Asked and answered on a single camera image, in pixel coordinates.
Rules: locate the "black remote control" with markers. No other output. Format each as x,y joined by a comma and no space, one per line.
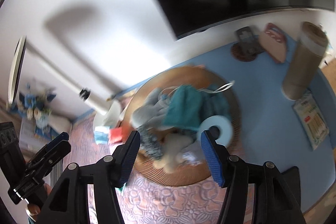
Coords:
246,40

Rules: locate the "white lamp pole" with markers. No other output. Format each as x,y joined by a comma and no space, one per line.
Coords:
73,77

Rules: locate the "red packet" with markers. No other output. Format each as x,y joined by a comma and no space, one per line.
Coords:
118,134

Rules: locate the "cardboard tube roll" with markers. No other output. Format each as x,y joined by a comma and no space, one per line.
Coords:
304,61

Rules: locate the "round brown coaster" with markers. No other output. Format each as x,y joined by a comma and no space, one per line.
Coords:
241,55

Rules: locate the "light blue tape roll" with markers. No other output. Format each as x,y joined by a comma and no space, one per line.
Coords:
223,127

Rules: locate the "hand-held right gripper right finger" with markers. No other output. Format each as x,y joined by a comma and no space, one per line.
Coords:
212,158

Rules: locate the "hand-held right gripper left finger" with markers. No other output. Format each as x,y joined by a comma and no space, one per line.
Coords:
130,158

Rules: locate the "white lamp base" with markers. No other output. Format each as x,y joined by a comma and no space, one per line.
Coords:
110,116

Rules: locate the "cotton swab packet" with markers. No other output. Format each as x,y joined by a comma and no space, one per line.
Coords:
311,119

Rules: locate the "pink and purple patterned tablecloth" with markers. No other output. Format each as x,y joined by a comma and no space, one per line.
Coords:
157,203

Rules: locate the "dark teal cloth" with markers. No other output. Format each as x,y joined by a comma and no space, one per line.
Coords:
216,106

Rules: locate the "white ribbed vase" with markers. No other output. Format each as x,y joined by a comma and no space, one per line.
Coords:
60,121

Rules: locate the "blue table mat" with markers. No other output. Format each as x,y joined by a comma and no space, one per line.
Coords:
262,108

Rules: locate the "amber ribbed glass bowl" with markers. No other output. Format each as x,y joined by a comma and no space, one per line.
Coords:
183,176

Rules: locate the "stack of books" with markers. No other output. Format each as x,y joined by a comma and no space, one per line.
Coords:
34,134

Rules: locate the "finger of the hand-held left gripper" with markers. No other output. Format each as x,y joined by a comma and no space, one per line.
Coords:
56,138
56,151

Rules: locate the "person's left hand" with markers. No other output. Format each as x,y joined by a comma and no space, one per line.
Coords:
34,209

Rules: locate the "blue and white small packet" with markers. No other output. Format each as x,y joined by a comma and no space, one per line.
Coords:
101,135

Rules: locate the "teal fleece cloth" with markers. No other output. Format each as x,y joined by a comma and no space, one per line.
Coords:
183,108

